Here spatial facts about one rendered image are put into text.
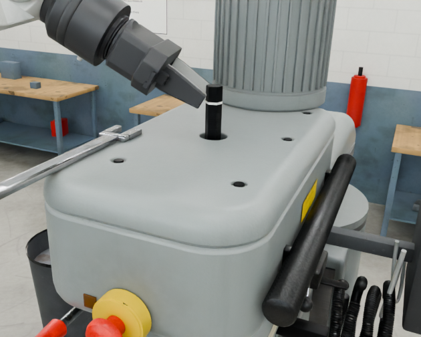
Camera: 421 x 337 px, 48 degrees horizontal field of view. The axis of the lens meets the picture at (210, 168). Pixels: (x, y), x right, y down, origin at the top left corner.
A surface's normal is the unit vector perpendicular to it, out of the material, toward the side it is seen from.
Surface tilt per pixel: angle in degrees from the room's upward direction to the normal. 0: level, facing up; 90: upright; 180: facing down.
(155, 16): 90
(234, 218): 45
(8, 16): 74
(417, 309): 90
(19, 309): 0
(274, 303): 90
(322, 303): 90
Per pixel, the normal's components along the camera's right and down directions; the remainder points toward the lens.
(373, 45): -0.40, 0.33
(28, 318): 0.03, -0.93
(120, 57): -0.12, 0.36
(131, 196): -0.15, -0.68
